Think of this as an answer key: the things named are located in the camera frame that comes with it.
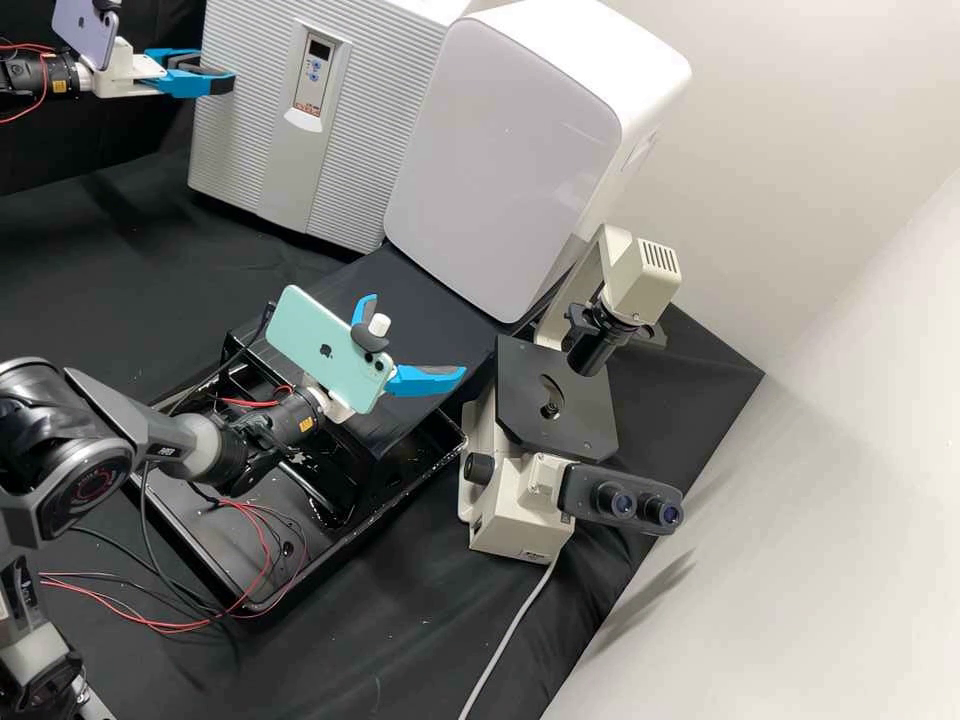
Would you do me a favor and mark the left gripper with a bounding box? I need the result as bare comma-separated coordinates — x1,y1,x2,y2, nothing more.
89,44,238,100

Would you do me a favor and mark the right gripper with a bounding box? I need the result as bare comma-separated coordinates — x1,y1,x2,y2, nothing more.
311,293,469,422

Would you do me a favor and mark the incubator door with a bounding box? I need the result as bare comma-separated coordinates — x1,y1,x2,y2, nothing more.
185,0,455,256

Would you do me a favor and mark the white incubator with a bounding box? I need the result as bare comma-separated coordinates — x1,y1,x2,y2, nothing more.
378,0,489,30

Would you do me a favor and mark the black platform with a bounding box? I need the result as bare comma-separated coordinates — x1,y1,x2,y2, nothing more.
303,243,541,470

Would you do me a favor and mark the cream microscope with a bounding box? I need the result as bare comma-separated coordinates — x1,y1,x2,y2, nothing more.
458,221,686,561

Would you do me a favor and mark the white box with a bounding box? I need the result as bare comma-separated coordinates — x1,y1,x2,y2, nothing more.
382,7,694,326

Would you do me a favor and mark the black tray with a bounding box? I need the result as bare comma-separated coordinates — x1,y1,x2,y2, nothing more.
127,322,468,613

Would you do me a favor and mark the right wrist camera phone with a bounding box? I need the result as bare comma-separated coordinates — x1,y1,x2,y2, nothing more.
265,284,397,416

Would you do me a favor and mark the wrist camera phone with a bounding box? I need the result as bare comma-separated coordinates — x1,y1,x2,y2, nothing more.
265,284,397,416
50,0,127,73

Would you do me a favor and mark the left wrist camera phone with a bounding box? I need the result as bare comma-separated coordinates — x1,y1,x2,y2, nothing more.
50,0,127,73

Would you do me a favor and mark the red wire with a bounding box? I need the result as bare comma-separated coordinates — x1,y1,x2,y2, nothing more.
37,500,310,636

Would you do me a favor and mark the grey cable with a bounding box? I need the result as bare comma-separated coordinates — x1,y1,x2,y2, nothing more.
455,553,565,720

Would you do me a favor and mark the black cable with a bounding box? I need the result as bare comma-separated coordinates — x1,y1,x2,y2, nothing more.
138,461,226,613

